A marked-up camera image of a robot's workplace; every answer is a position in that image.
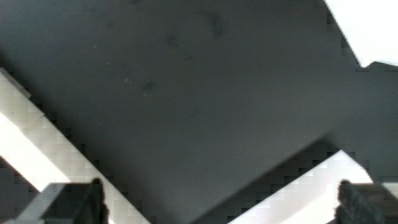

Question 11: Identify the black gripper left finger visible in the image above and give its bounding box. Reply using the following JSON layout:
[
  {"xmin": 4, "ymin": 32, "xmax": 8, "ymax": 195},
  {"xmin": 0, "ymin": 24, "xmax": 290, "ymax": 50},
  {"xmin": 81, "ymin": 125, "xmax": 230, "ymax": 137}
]
[{"xmin": 17, "ymin": 178, "xmax": 109, "ymax": 224}]

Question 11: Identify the white L-shaped fence rail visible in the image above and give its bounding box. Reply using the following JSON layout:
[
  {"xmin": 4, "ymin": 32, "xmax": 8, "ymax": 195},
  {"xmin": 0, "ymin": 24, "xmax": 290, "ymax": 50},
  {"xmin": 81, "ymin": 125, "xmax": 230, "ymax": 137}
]
[{"xmin": 0, "ymin": 68, "xmax": 150, "ymax": 224}]

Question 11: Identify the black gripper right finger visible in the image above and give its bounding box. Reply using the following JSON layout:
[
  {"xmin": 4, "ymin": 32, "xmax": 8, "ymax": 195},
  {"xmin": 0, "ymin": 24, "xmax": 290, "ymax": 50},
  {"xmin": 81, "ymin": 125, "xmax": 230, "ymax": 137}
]
[{"xmin": 337, "ymin": 180, "xmax": 398, "ymax": 224}]

